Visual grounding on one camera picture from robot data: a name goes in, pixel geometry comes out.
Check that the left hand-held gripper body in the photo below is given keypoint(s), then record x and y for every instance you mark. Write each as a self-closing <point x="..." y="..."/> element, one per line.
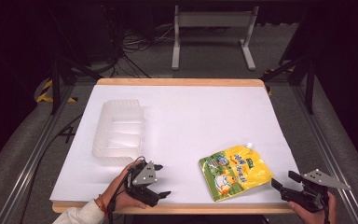
<point x="143" y="181"/>

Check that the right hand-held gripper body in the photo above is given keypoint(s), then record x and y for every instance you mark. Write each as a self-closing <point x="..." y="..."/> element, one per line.
<point x="314" y="189"/>

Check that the yellow spouted pouch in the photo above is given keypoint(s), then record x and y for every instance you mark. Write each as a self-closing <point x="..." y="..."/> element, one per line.
<point x="234" y="171"/>

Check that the translucent plastic container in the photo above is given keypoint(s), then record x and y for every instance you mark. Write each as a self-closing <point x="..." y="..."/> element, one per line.
<point x="118" y="132"/>

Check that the person's left hand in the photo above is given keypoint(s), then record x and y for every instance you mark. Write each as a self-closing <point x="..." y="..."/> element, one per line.
<point x="121" y="189"/>

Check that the person's right hand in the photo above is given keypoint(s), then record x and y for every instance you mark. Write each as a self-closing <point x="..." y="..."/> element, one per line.
<point x="318" y="214"/>

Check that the white table sheet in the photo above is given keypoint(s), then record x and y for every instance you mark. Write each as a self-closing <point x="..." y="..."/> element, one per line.
<point x="174" y="143"/>

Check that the black tripod stand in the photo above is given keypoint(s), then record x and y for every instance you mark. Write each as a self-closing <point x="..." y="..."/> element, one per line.
<point x="65" y="71"/>
<point x="298" y="71"/>

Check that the yellow black hazard tape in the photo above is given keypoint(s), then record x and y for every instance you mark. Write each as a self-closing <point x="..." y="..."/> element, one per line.
<point x="48" y="93"/>

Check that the white metal stand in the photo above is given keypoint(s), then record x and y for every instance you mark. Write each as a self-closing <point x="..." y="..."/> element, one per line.
<point x="214" y="34"/>

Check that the aluminium rail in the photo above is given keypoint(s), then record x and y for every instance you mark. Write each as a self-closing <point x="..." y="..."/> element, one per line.
<point x="326" y="149"/>
<point x="31" y="158"/>

